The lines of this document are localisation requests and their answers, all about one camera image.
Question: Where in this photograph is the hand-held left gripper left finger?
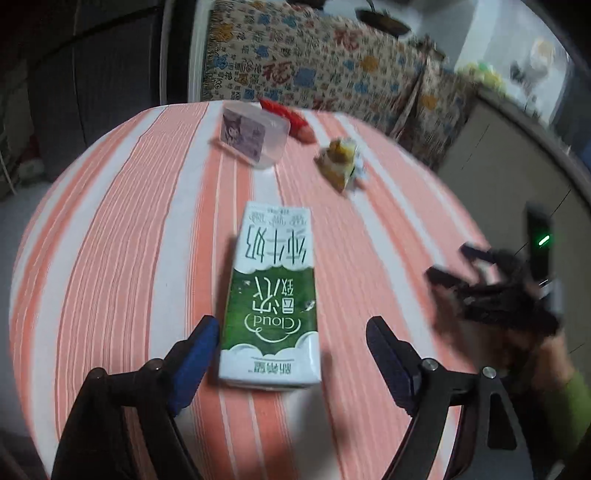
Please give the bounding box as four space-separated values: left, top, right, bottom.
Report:
52 315 221 480

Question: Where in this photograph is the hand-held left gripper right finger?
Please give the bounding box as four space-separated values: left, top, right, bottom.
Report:
366 316 536 480

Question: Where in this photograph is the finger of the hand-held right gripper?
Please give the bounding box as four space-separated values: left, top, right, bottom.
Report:
458 244 522 278
425 265 485 301

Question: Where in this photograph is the green and white milk carton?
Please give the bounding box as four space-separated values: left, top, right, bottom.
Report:
218 200 323 391

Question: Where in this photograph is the green sleeved right forearm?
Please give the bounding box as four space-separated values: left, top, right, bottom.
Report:
531 364 591 468

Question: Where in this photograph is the person's right hand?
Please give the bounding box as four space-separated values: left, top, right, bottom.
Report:
504 329 576 385

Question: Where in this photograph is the grey counter unit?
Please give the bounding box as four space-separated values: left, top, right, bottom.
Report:
436 85 591 278

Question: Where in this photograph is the crumpled yellow wrapper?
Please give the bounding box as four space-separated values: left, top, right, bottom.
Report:
315 137 369 193

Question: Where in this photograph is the pale green item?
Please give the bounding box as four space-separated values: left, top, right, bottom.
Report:
457 60 502 91

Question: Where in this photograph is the long red wrapper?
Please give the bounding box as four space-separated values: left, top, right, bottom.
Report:
259 97 317 144

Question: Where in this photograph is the clear plastic box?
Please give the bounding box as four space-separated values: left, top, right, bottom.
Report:
217 102 291 169

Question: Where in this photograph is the black wok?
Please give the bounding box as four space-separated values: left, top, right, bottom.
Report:
355 0 411 38

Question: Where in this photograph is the patterned fabric sofa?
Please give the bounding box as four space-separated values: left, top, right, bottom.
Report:
201 0 476 168

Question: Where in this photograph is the dark grey cabinet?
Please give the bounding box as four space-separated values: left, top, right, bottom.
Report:
28 0 195 158

